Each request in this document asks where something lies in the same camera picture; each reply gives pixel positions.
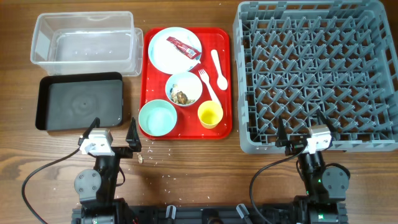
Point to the light blue plate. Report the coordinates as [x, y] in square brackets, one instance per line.
[165, 56]

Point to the red serving tray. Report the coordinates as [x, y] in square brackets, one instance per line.
[188, 124]

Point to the food crumb on table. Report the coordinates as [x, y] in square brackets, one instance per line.
[140, 159]

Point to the food scraps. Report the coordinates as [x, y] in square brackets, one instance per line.
[179, 97]

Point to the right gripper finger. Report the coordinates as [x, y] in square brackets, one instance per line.
[322, 120]
[281, 133]

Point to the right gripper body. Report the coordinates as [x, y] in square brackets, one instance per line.
[296, 142]

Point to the clear plastic waste bin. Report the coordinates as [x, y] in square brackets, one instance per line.
[68, 43]

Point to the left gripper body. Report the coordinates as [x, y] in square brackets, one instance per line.
[121, 152]

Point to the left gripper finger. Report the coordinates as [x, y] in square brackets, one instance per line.
[93, 125]
[132, 137]

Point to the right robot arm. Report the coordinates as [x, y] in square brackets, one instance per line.
[325, 184]

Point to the black food waste tray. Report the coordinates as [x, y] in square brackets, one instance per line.
[74, 101]

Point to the grey dishwasher rack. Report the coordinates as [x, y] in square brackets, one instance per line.
[298, 58]

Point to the white plastic spoon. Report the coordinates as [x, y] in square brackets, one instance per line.
[221, 80]

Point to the red sauce packet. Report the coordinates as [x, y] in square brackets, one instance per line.
[183, 47]

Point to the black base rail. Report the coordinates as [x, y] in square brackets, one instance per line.
[274, 213]

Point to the white plastic fork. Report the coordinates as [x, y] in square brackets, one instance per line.
[206, 80]

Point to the mint green bowl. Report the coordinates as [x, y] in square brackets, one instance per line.
[157, 118]

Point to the yellow plastic cup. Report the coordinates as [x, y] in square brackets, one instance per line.
[210, 113]

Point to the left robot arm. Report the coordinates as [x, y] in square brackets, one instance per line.
[96, 187]

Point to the light blue bowl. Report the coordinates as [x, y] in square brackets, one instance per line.
[187, 82]

